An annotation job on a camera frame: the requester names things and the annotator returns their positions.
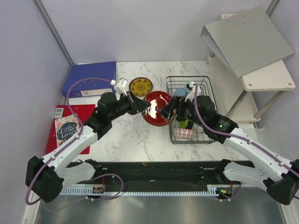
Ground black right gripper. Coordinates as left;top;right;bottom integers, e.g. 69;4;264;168
158;96;206;128

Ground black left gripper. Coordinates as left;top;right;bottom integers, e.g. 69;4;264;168
108;90;150;121

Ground red lacquer bowl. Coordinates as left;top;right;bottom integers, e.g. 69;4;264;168
142;91;173;126

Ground yellow patterned plate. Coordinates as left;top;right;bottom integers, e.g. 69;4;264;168
129;77;153;97

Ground lime green plate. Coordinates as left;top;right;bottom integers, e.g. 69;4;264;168
178;119;189;129

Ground light blue plastic tumbler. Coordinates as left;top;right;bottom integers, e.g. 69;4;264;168
173;88;188;97

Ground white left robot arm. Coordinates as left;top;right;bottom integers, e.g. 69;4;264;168
25;92;151;203

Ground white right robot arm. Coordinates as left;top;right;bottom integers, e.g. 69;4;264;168
158;96;299;205

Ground Little Women book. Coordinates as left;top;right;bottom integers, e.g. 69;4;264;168
54;114;80;147

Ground white two-tier shelf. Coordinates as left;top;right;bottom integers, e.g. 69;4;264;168
207;13;296;129

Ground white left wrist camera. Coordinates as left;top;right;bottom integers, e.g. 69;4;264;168
110;78;127;96

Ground metal wire dish rack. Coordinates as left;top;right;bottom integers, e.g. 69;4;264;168
166;75;219;145

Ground light blue handled mug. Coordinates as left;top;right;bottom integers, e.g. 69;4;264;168
185;82;190;90

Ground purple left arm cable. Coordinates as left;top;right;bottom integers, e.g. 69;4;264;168
24;77;124;213

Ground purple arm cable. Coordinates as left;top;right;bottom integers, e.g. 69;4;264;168
24;77;124;213
191;84;299;203

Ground blue ring binder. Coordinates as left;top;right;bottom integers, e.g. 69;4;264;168
61;61;117;98

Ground light blue cable duct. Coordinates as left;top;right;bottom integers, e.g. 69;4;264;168
59;184;219;197

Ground grey ring binder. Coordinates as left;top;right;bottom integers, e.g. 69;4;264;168
201;6;295;77

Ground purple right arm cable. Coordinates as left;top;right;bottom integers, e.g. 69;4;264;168
191;84;299;203

